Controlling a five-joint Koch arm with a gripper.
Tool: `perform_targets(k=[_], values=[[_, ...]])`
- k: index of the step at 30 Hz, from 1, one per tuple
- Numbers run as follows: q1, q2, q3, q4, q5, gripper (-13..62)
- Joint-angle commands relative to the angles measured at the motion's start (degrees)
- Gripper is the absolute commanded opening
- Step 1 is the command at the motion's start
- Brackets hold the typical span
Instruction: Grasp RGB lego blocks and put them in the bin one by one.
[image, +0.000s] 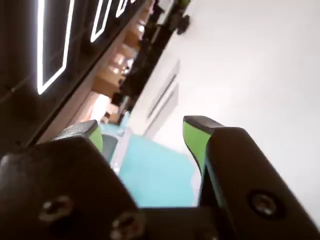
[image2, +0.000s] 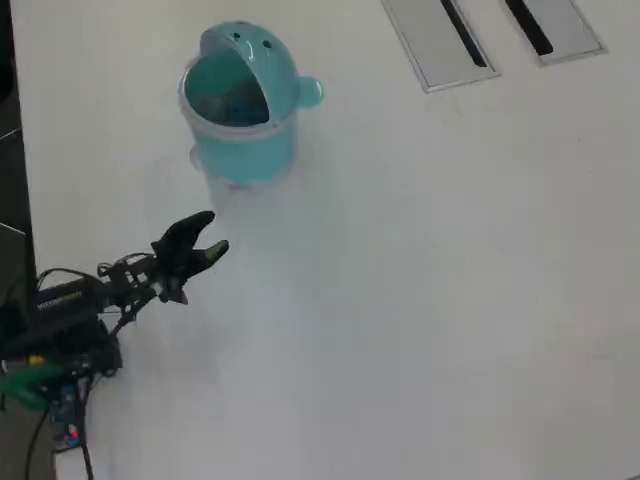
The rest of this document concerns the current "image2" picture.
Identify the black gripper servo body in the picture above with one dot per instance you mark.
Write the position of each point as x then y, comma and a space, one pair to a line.
175, 272

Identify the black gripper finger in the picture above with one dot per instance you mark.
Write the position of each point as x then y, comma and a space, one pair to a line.
212, 254
185, 237

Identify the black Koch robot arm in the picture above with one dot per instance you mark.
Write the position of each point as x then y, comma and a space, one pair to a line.
65, 300

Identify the teal domed plastic bin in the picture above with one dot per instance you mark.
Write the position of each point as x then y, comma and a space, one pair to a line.
250, 145

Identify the yellow plastic piece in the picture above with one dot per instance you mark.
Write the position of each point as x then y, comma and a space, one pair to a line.
35, 359

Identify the blue circuit board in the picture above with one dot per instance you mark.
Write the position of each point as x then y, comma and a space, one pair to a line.
65, 410

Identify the green table clamp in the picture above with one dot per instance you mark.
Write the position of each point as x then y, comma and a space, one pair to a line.
25, 382

